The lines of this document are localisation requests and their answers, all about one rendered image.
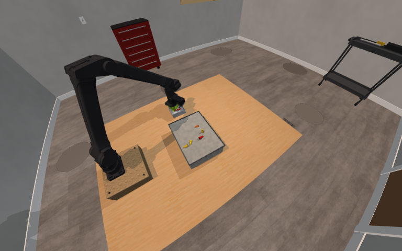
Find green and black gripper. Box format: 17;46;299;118
165;99;178;112

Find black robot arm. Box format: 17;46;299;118
64;54;185;181

